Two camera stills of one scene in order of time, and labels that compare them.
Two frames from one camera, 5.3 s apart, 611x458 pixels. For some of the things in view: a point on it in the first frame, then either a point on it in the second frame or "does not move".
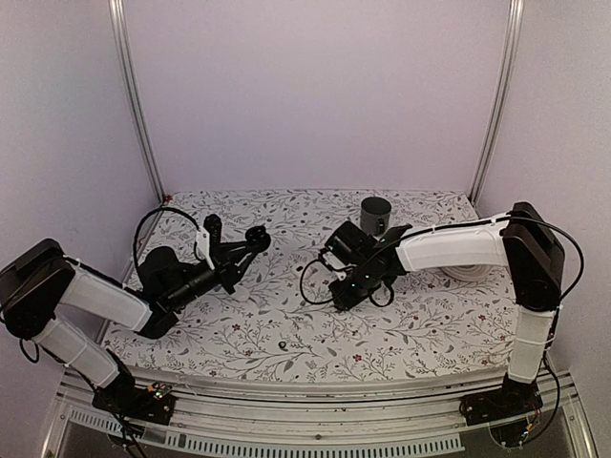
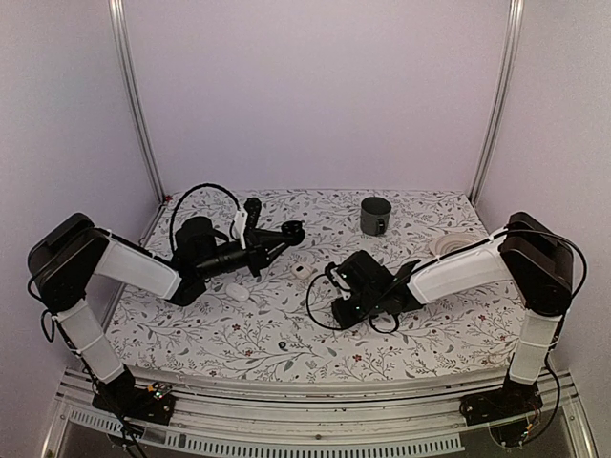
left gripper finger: [243, 268] → [275, 253]
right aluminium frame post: [514, 31] does not move
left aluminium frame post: [118, 10] does not move
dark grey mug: [375, 214] does not move
